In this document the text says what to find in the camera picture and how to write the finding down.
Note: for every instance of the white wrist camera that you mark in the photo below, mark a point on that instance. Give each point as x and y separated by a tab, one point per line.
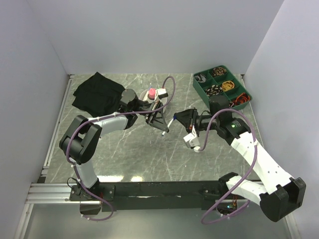
161	93
191	140

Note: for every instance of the green compartment tray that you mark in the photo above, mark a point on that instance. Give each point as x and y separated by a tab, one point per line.
220	80

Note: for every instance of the orange navy rolled tie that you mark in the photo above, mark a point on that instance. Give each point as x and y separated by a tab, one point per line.
241	99

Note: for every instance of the white round desk organizer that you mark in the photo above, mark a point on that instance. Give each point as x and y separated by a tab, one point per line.
144	97

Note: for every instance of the black cloth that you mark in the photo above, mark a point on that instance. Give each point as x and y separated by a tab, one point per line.
98	96

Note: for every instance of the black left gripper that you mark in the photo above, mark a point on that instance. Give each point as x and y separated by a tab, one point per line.
157	120

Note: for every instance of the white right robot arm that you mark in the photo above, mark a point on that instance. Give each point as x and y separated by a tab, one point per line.
265	183

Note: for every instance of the aluminium frame rail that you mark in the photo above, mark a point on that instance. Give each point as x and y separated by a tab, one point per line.
141	153

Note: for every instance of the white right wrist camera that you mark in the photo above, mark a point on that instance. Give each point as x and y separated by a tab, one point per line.
191	140

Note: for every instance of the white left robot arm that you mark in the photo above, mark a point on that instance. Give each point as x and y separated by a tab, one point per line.
80	140

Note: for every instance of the brown patterned rolled tie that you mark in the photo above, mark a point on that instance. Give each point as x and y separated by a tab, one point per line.
218	71

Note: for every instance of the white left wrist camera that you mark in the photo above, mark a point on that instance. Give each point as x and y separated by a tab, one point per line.
161	93

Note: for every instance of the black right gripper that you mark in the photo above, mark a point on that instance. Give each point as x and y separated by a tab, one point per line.
187	118

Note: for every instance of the yellow rolled tie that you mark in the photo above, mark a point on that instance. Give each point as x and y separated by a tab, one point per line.
227	86

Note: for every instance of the black white rolled tie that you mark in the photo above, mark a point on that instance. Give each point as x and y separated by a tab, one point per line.
213	90

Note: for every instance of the black base bar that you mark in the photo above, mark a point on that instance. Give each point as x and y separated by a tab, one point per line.
161	195

